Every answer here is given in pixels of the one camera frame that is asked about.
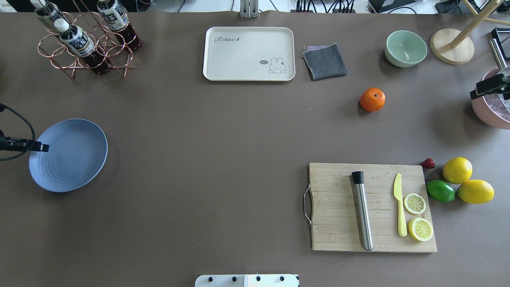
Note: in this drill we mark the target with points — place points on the bamboo cutting board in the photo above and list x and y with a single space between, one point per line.
334 212

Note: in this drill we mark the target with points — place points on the grey folded cloth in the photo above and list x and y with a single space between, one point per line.
324 61

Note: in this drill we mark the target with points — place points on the copper wire bottle rack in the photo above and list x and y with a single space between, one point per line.
92 23

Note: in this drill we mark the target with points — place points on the tea bottle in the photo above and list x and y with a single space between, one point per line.
81 45
47 13
117 20

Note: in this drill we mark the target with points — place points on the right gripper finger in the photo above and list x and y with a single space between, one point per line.
476 94

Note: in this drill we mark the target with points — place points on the orange fruit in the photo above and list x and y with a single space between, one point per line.
373 99

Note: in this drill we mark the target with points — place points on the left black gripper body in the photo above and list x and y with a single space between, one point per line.
23 144

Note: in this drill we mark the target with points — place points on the cream rabbit tray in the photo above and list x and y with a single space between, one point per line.
249 54

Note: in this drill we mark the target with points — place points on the yellow plastic knife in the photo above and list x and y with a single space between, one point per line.
397 193

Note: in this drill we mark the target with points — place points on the tea bottle lower left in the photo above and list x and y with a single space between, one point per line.
81 45

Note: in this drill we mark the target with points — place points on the lemon half upper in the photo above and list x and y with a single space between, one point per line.
420 229

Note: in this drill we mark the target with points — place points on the steel muddler black tip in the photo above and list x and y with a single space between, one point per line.
363 211

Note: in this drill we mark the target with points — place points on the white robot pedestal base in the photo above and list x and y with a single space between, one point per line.
248 280

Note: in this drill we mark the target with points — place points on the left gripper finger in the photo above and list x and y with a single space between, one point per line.
29 145

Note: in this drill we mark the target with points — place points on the green lime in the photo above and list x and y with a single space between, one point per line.
440 190

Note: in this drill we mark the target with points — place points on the tea bottle lower right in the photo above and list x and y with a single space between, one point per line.
47 13

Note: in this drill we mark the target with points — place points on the blue plate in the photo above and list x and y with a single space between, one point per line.
78 149

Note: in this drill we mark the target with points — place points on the yellow lemon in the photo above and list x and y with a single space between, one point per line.
457 170
476 191

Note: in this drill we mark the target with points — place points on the green bowl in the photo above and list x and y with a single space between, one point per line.
405 49

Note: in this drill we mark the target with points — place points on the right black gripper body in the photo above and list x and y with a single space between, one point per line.
491 87

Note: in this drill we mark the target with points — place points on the wooden glass stand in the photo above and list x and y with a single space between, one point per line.
455 47

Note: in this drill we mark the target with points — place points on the tea bottle upper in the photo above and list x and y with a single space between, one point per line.
117 20

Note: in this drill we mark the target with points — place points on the red strawberry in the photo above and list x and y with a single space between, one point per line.
429 163

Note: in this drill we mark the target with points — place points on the pink ice bowl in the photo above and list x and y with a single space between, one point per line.
491 110

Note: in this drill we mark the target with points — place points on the yellow lemon far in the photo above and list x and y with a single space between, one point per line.
476 191

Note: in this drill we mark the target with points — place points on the yellow lemon near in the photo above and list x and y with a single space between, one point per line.
457 170

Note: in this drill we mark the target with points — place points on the lemon slice lower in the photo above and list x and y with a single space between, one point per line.
414 203

